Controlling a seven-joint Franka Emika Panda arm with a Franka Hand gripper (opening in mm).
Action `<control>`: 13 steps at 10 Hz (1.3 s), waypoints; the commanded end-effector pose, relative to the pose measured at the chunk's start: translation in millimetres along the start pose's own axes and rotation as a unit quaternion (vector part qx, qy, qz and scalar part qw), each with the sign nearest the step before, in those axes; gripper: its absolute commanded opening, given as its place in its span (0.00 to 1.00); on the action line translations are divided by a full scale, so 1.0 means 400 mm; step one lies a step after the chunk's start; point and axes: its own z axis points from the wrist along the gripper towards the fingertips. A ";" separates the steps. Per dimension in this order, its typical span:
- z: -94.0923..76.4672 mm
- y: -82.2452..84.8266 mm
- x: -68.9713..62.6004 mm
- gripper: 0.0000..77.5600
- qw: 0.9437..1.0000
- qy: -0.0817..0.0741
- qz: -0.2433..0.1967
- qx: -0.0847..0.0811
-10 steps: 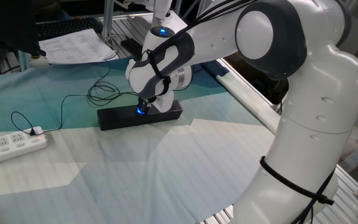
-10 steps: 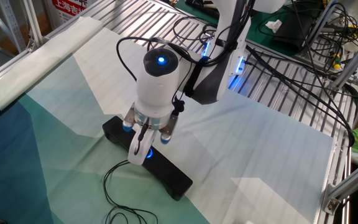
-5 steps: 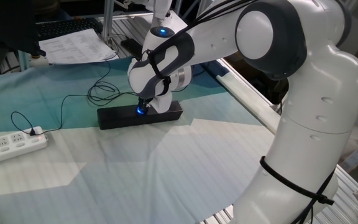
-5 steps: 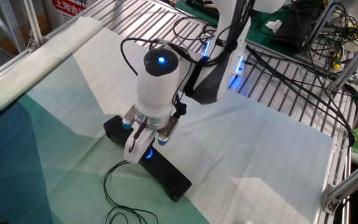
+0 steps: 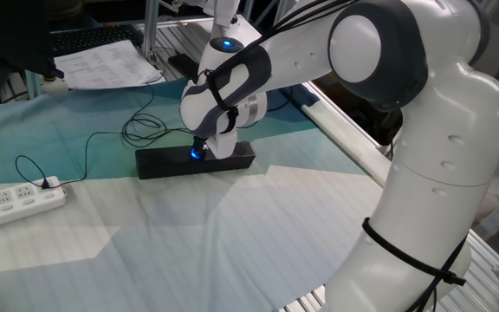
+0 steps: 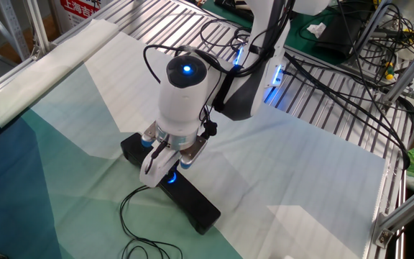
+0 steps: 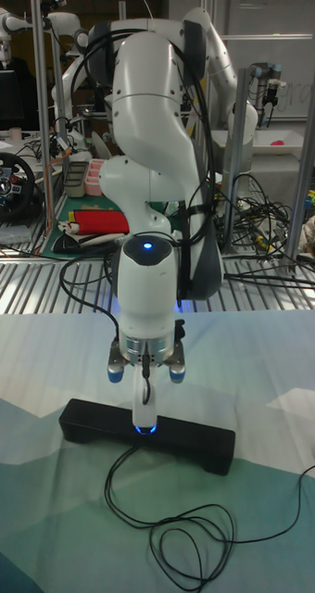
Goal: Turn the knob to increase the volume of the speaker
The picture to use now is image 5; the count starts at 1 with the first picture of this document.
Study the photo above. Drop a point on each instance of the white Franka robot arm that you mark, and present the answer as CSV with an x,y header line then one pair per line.
x,y
427,173

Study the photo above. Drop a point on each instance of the black keyboard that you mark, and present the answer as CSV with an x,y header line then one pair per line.
x,y
89,37

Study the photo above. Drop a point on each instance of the printed paper sheets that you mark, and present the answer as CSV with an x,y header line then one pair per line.
x,y
102,65

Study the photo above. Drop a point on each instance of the white power strip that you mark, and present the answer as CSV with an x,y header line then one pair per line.
x,y
11,203

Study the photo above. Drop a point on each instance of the teal and white tablecloth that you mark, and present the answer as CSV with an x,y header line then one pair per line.
x,y
189,242

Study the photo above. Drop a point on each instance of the white plastic bottle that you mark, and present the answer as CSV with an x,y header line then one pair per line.
x,y
54,85

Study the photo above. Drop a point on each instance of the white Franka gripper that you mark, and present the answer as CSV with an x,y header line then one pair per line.
x,y
224,146

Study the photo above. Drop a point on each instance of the aluminium frame post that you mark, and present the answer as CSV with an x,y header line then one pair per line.
x,y
150,26

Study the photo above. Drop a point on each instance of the black speaker bar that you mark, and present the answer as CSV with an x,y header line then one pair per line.
x,y
167,164

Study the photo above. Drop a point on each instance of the person in dark clothing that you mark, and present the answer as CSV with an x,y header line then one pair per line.
x,y
7,30

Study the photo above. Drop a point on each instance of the black phone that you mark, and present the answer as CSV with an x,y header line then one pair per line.
x,y
183,66

